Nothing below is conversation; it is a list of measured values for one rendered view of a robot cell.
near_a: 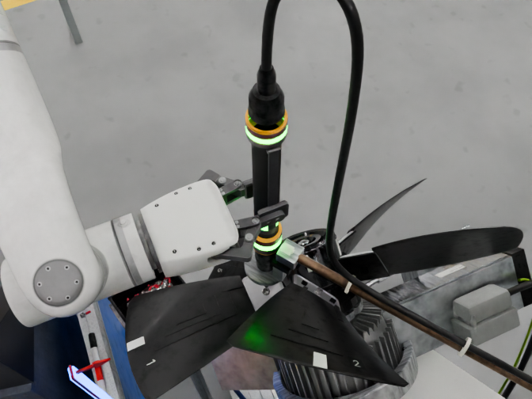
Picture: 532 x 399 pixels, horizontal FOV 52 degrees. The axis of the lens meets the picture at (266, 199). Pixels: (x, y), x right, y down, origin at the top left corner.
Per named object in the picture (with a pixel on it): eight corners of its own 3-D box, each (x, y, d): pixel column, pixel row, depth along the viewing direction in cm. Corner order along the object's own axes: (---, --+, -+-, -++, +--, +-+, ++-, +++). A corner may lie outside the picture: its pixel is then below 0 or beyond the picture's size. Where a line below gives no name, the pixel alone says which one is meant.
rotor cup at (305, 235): (377, 290, 97) (357, 223, 95) (317, 328, 90) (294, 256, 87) (327, 280, 109) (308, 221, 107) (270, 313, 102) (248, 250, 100)
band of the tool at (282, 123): (294, 128, 58) (295, 111, 55) (273, 157, 56) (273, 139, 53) (260, 112, 59) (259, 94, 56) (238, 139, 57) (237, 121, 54)
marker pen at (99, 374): (105, 391, 117) (93, 331, 124) (98, 393, 117) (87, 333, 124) (107, 393, 119) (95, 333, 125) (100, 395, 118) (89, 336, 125)
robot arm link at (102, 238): (108, 220, 59) (113, 219, 68) (-15, 264, 57) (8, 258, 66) (134, 291, 60) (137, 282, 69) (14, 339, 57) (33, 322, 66)
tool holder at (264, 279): (307, 264, 86) (311, 236, 78) (284, 300, 83) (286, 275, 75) (259, 238, 89) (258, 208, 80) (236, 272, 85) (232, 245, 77)
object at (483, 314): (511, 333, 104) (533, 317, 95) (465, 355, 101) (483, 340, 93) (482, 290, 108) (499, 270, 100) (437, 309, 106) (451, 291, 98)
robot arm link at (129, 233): (122, 237, 70) (144, 229, 71) (142, 296, 66) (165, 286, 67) (104, 204, 63) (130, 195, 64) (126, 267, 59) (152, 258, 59)
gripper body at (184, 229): (135, 226, 71) (215, 197, 73) (159, 294, 66) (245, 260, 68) (122, 196, 64) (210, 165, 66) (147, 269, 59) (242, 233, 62)
